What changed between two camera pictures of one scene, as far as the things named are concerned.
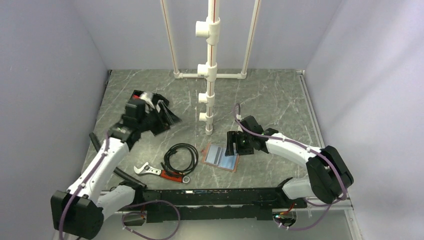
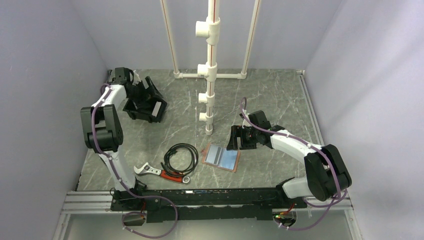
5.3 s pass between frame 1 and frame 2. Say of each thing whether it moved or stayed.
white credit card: stayed
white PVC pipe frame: stayed
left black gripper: moved
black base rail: stayed
